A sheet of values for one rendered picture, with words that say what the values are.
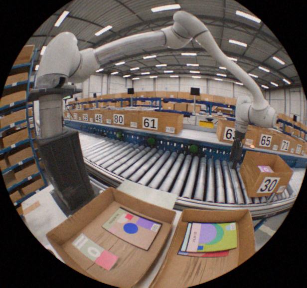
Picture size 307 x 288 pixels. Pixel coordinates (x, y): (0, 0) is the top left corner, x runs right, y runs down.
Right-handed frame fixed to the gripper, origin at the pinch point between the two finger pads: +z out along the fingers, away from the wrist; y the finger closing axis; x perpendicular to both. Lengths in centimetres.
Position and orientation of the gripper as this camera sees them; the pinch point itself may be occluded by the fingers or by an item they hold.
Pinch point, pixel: (232, 161)
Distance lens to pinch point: 78.3
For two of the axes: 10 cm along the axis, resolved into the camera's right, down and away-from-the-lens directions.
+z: -0.3, 9.6, 2.9
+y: -4.2, 2.5, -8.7
